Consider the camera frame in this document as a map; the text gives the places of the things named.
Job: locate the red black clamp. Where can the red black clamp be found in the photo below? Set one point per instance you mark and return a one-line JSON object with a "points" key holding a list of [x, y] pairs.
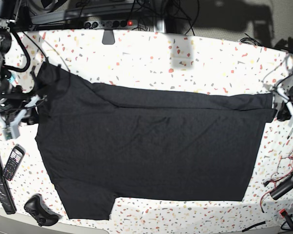
{"points": [[288, 219]]}

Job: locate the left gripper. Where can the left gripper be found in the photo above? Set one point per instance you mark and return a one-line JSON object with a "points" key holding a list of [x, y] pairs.
{"points": [[275, 103]]}

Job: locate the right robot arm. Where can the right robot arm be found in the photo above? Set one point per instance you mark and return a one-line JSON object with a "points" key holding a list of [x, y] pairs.
{"points": [[9, 9]]}

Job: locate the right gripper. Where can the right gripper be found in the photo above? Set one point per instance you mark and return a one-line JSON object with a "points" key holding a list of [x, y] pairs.
{"points": [[13, 99]]}

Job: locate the black cordless phone handset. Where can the black cordless phone handset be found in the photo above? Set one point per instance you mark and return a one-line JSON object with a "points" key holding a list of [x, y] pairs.
{"points": [[13, 162]]}

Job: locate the grey power strip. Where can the grey power strip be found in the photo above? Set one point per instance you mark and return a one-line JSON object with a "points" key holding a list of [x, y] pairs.
{"points": [[111, 24]]}

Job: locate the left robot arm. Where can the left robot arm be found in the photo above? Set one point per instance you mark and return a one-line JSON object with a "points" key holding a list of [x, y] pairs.
{"points": [[286, 110]]}

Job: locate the grey camera stand base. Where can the grey camera stand base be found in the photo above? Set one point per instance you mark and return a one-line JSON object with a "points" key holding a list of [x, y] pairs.
{"points": [[108, 37]]}

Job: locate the black T-shirt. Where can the black T-shirt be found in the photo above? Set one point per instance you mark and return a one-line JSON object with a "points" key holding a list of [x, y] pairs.
{"points": [[99, 142]]}

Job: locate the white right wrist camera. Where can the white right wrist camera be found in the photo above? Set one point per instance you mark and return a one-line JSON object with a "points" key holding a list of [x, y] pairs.
{"points": [[11, 130]]}

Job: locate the black game controller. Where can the black game controller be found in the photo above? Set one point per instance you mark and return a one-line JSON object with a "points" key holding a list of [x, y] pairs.
{"points": [[43, 217]]}

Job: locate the black cylinder with wires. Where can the black cylinder with wires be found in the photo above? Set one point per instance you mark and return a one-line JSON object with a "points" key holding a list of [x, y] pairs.
{"points": [[283, 188]]}

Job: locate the black cable strip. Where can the black cable strip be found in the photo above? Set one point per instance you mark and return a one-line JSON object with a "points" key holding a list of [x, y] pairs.
{"points": [[253, 226]]}

